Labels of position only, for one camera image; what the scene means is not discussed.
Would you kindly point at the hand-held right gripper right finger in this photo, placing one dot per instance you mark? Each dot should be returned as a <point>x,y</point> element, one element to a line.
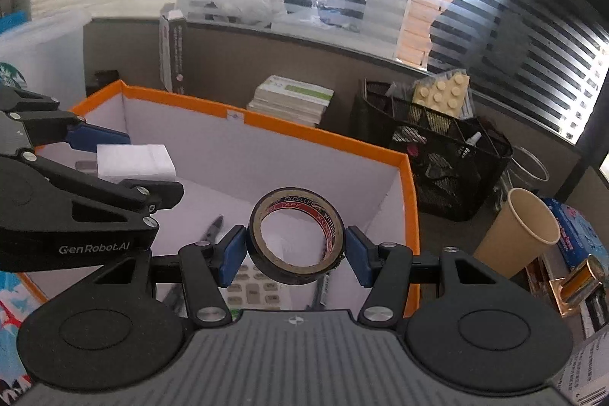
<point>359,258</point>

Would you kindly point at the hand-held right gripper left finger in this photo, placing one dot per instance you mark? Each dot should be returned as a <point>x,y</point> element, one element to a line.
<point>233,254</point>

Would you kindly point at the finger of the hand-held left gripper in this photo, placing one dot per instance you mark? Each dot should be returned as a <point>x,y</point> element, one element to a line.
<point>157,192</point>
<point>95,135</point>

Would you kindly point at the black tape roll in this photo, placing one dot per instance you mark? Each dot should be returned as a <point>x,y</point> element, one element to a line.
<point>304,275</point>

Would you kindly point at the orange cardboard box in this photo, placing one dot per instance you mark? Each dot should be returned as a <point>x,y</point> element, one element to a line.
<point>285,168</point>

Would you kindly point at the dark slim tool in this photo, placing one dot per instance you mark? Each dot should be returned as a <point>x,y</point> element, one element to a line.
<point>211,231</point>

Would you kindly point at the grey keypad calculator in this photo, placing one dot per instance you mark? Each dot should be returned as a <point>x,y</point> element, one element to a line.
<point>257,287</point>

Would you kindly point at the translucent plastic cup green logo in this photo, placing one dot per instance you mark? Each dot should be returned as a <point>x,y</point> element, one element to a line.
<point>43,49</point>

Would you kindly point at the printed desk mat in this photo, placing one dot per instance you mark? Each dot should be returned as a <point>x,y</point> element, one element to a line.
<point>12,330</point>

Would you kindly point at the black mesh desk organizer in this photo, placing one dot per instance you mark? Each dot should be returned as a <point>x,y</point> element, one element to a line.
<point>452,187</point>

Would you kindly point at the brown paper cup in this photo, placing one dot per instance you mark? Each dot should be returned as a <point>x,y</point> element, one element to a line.
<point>504,239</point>

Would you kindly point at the yellow studded plate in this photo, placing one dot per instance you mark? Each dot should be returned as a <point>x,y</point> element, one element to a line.
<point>442,94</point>

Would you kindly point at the blue box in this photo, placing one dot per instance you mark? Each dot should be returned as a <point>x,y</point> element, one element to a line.
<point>580,235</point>

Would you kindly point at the rose gold bottle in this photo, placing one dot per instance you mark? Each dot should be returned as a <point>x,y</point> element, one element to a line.
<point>580,284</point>

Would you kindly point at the printed white paper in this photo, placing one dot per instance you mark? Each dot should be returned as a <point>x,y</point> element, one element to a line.
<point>590,368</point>

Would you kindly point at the striped glass desk partition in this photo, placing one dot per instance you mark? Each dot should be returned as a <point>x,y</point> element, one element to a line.
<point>547,68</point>

